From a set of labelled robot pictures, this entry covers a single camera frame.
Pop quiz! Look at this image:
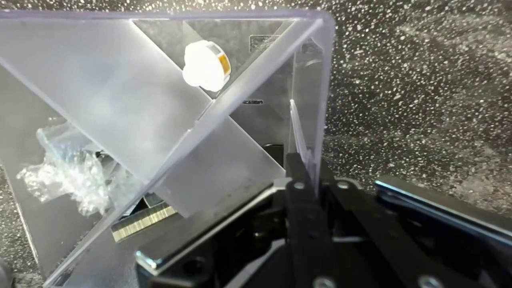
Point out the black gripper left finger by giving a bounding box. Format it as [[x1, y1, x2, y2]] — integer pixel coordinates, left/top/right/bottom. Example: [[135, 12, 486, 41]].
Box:
[[132, 153, 327, 288]]

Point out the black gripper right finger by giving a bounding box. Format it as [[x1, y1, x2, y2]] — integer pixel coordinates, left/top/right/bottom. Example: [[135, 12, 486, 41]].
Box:
[[326, 177, 512, 288]]

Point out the clear frosted plastic storage box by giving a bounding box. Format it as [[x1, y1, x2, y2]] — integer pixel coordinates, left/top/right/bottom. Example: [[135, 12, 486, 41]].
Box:
[[0, 9, 337, 288]]

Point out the white round cap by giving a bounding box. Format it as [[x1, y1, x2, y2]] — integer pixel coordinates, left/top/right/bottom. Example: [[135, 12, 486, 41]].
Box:
[[180, 41, 233, 93]]

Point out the crumpled clear plastic wrap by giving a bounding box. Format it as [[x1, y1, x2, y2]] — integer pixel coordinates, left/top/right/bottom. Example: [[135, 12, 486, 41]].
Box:
[[14, 124, 129, 218]]

